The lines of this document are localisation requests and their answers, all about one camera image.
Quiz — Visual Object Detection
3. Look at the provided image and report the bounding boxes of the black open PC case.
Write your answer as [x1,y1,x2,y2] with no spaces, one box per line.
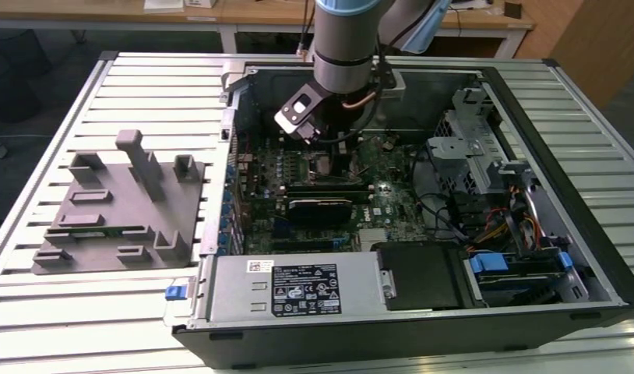
[162,58,634,371]

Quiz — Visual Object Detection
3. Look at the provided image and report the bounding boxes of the silver metal drive cage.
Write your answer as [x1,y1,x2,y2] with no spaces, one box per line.
[424,87,509,196]

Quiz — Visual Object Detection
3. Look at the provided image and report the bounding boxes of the small silver heat sink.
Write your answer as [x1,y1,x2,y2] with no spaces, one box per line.
[357,228,390,249]

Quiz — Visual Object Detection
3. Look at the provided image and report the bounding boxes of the yellow orange power wires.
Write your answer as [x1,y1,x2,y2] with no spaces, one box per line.
[464,186,544,254]

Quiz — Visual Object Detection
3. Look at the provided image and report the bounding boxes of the green motherboard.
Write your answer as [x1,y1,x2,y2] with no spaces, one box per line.
[232,132,437,254]

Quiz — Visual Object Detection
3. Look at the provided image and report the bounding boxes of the black camera cable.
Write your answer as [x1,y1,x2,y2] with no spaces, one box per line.
[314,33,392,145]

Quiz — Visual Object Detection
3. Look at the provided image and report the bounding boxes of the green RAM stick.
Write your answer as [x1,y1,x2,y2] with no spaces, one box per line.
[61,227,148,238]

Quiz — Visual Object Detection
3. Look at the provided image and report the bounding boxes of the black power supply label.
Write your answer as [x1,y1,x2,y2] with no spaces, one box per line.
[269,264,344,316]

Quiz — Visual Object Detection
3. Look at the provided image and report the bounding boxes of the dark office chair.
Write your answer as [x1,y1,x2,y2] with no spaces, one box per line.
[0,29,55,159]

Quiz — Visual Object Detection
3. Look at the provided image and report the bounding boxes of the blue disk carrier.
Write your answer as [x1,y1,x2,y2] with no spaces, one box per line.
[467,252,509,277]

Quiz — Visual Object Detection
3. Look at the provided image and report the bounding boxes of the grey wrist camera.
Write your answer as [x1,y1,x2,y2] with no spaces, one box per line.
[381,69,405,101]

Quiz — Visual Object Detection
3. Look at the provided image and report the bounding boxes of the black RAM slot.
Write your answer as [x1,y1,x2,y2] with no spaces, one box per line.
[278,137,362,143]
[278,140,362,147]

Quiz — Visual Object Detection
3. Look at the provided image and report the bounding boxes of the black expansion slot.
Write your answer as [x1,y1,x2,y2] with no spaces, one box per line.
[270,238,345,251]

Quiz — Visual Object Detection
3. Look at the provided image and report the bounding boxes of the CPU socket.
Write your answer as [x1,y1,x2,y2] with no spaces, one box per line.
[305,150,362,186]

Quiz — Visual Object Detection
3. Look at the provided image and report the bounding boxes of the black graphics card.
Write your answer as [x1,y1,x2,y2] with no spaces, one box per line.
[286,197,354,227]

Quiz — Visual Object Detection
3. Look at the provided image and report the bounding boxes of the brown wooden cabinet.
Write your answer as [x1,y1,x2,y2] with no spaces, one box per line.
[516,0,634,110]

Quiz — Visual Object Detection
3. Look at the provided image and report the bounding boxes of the installed black RAM stick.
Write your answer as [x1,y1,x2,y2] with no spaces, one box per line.
[284,189,373,203]

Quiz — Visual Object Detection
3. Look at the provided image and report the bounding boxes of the black cable brass connector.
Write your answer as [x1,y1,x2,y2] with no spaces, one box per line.
[340,89,380,114]

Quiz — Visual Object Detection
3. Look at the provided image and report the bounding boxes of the grey parts rack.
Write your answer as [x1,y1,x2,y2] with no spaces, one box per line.
[30,130,213,276]

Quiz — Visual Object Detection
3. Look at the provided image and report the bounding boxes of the silver power supply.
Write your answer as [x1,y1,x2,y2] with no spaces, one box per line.
[204,251,396,324]

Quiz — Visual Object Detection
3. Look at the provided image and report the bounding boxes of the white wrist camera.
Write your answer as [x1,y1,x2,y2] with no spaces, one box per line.
[272,83,324,143]

